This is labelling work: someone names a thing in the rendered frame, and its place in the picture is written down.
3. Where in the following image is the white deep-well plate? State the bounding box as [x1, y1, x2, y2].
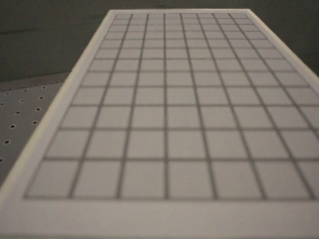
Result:
[0, 9, 319, 239]

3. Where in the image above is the grey perforated base plate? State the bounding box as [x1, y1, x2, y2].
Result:
[0, 81, 64, 184]

